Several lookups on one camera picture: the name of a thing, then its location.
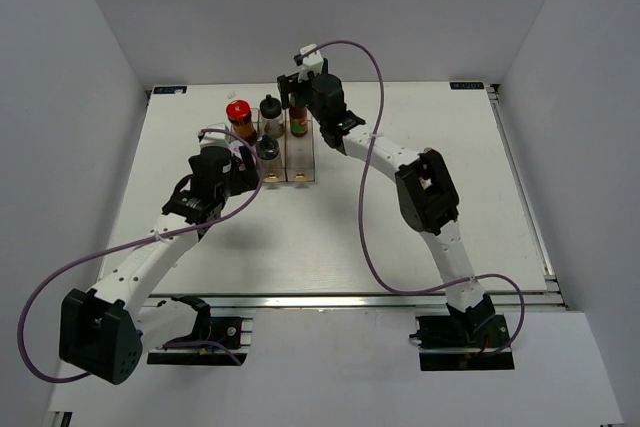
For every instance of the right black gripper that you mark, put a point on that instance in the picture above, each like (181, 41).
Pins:
(291, 84)

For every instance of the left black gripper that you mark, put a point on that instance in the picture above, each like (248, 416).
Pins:
(243, 182)

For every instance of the black grinder top jar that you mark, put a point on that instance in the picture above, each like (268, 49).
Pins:
(271, 114)

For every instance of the green label chili sauce bottle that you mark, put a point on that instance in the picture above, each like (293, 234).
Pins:
(298, 116)

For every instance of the red cap sauce bottle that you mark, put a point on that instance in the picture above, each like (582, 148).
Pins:
(239, 115)

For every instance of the black lid pepper jar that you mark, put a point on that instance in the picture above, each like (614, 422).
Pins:
(268, 150)

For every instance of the white lid spice jar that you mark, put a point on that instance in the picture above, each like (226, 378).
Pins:
(243, 157)

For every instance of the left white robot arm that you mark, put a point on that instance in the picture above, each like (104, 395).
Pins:
(106, 329)

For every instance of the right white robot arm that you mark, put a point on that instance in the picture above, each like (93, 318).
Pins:
(428, 200)

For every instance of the middle clear acrylic tray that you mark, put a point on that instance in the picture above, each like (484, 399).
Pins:
(281, 177)

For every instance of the clear acrylic tray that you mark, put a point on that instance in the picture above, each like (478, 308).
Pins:
(299, 161)
(281, 177)

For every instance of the right clear acrylic tray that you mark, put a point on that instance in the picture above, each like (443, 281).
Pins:
(299, 161)

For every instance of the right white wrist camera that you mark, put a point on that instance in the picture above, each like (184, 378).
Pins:
(309, 62)

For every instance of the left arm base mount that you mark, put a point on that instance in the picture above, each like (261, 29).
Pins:
(186, 330)

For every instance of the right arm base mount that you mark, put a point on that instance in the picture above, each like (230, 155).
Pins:
(444, 346)

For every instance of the aluminium table front rail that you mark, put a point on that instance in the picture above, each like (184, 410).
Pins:
(536, 301)

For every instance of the aluminium table rail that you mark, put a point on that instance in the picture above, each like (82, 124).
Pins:
(530, 216)
(536, 301)

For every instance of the aluminium table right rail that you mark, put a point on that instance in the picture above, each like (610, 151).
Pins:
(530, 216)

